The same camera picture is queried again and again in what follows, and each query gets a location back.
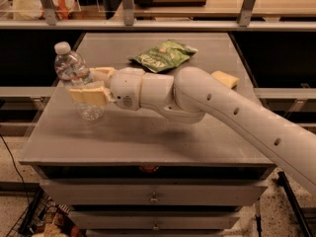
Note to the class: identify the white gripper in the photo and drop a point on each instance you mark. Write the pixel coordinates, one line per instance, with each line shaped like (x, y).
(125, 87)

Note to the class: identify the clear plastic water bottle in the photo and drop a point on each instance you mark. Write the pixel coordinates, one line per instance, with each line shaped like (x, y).
(72, 71)

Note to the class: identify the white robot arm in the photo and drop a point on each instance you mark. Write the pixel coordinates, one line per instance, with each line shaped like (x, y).
(191, 94)

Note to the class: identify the green snack bag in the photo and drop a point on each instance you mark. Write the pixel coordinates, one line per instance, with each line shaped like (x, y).
(169, 54)

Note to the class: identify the grey drawer cabinet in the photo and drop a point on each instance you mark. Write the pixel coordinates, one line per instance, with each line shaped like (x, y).
(136, 174)

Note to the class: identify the white plastic bag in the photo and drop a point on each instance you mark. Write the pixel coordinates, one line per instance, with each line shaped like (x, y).
(33, 10)

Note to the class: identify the yellow sponge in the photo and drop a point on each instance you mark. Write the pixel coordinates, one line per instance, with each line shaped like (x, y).
(226, 79)

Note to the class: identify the black metal stand leg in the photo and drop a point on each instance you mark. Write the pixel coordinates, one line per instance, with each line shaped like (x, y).
(298, 212)

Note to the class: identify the metal shelf rail frame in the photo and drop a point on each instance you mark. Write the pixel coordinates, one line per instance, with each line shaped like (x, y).
(213, 16)

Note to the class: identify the black wire basket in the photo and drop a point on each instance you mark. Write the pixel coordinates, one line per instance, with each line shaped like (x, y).
(44, 218)

